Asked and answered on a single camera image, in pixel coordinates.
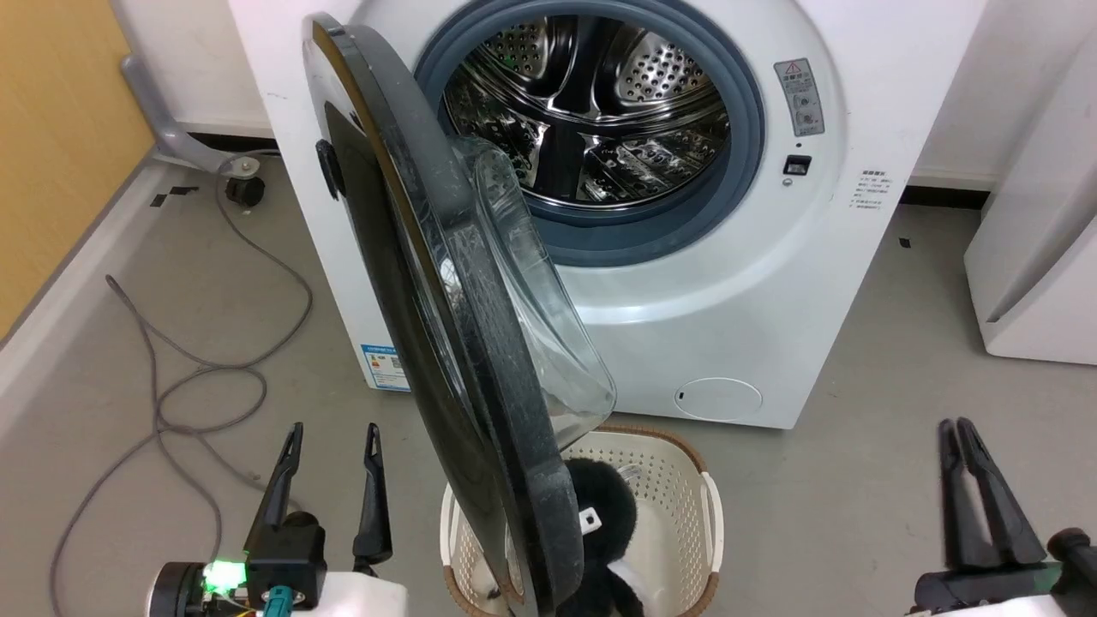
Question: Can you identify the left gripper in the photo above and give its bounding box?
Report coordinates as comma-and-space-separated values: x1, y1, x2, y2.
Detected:
149, 422, 409, 617

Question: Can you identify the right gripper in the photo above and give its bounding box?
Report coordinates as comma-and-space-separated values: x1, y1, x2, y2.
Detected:
912, 416, 1097, 617

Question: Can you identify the black round glass washer door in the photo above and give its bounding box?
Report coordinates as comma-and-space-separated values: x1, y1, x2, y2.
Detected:
302, 13, 618, 617

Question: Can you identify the white front-load washing machine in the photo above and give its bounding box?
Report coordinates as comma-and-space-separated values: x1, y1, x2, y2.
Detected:
227, 0, 988, 430

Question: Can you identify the grey rubber door gasket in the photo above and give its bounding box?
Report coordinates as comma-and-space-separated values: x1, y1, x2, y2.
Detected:
414, 0, 766, 269

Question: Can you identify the blue white energy label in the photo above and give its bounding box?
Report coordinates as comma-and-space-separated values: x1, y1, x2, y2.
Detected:
360, 344, 411, 393

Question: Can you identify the white cabinet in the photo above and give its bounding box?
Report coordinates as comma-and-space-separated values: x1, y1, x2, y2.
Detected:
963, 26, 1097, 366

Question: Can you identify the black plush toy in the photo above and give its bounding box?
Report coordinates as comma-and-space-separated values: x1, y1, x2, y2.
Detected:
559, 458, 645, 617

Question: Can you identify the round white filter cover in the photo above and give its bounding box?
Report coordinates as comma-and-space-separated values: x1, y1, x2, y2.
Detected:
674, 377, 764, 422

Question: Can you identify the black caster wheel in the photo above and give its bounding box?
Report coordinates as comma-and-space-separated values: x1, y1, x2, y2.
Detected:
225, 174, 266, 209

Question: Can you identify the cream plastic laundry basket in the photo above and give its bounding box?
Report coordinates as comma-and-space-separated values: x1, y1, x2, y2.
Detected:
440, 424, 725, 617

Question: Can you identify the grey metal stand leg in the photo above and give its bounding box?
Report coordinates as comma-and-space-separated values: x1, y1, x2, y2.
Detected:
120, 53, 262, 177

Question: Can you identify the grey warning sticker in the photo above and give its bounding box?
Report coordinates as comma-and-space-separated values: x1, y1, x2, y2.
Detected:
774, 58, 826, 138

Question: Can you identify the steel perforated washer drum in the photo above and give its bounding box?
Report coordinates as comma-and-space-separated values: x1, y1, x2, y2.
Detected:
441, 12, 734, 207

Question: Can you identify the grey floor cable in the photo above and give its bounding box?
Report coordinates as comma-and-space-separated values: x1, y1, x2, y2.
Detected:
49, 176, 315, 617

